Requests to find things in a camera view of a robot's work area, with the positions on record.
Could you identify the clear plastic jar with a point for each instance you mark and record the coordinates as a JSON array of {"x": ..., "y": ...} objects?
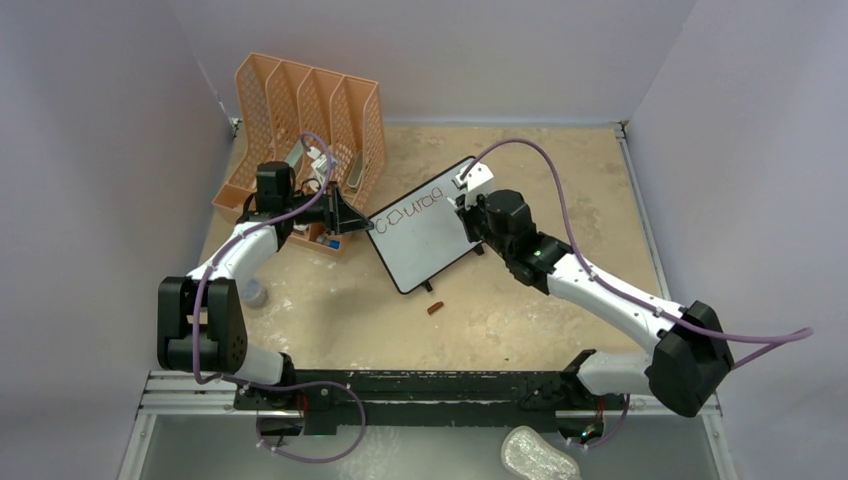
[{"x": 253, "y": 294}]

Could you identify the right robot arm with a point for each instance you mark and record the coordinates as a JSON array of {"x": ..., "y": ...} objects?
[{"x": 684, "y": 357}]

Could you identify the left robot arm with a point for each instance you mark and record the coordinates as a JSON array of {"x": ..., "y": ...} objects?
[{"x": 200, "y": 323}]

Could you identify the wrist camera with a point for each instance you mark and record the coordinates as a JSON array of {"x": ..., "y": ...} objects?
[
  {"x": 472, "y": 183},
  {"x": 320, "y": 168}
]

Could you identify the silver foil pouch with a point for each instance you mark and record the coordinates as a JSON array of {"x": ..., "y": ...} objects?
[{"x": 527, "y": 455}]

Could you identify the grey eraser block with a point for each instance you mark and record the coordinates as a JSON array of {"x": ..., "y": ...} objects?
[{"x": 294, "y": 157}]

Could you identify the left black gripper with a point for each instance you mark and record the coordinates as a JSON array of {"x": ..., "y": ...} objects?
[{"x": 340, "y": 216}]

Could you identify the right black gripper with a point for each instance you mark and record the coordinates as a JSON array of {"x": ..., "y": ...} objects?
[{"x": 467, "y": 214}]

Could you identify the grey rounded case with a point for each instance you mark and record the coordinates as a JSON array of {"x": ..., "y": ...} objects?
[{"x": 355, "y": 175}]

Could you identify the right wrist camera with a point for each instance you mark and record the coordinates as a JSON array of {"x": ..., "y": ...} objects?
[{"x": 472, "y": 183}]

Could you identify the black framed whiteboard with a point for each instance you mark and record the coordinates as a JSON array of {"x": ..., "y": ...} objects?
[{"x": 419, "y": 233}]

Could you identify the peach plastic file organizer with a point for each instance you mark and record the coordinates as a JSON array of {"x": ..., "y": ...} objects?
[{"x": 279, "y": 99}]

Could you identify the metal whiteboard stand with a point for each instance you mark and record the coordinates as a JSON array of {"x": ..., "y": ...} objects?
[{"x": 478, "y": 249}]

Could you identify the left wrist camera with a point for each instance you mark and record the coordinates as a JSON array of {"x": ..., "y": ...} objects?
[{"x": 320, "y": 168}]

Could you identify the brown marker cap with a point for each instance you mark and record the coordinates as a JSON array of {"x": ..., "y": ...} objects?
[{"x": 434, "y": 308}]

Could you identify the aluminium frame rail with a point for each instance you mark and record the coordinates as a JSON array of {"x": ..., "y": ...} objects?
[{"x": 712, "y": 397}]

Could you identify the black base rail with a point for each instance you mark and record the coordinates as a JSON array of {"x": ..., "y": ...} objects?
[{"x": 550, "y": 401}]

